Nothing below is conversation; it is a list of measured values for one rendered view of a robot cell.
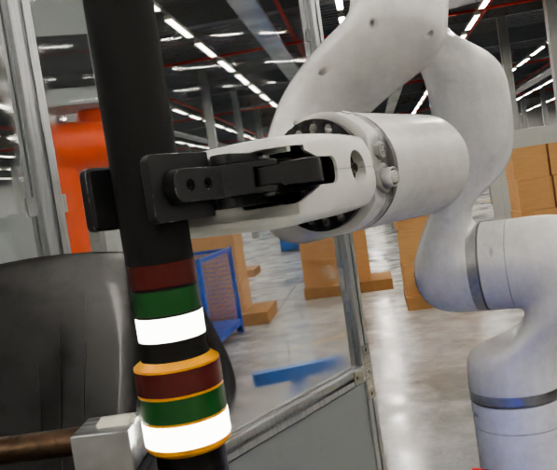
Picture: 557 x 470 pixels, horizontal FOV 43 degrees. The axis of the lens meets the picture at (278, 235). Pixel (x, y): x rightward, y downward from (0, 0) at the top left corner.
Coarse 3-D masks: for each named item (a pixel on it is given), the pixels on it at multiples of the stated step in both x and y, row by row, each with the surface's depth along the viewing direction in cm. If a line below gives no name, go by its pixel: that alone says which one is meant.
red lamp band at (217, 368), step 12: (216, 360) 35; (180, 372) 33; (192, 372) 33; (204, 372) 34; (216, 372) 34; (144, 384) 34; (156, 384) 33; (168, 384) 33; (180, 384) 33; (192, 384) 33; (204, 384) 34; (216, 384) 34; (144, 396) 34; (156, 396) 33; (168, 396) 33
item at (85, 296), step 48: (0, 288) 48; (48, 288) 48; (96, 288) 48; (0, 336) 45; (48, 336) 45; (96, 336) 45; (0, 384) 43; (48, 384) 43; (96, 384) 43; (0, 432) 41
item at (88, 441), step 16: (80, 432) 35; (96, 432) 34; (112, 432) 34; (128, 432) 34; (80, 448) 34; (96, 448) 34; (112, 448) 34; (128, 448) 34; (144, 448) 36; (80, 464) 34; (96, 464) 34; (112, 464) 34; (128, 464) 34; (144, 464) 35
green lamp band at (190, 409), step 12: (204, 396) 34; (216, 396) 34; (144, 408) 34; (156, 408) 33; (168, 408) 33; (180, 408) 33; (192, 408) 33; (204, 408) 34; (216, 408) 34; (144, 420) 34; (156, 420) 33; (168, 420) 33; (180, 420) 33; (192, 420) 33
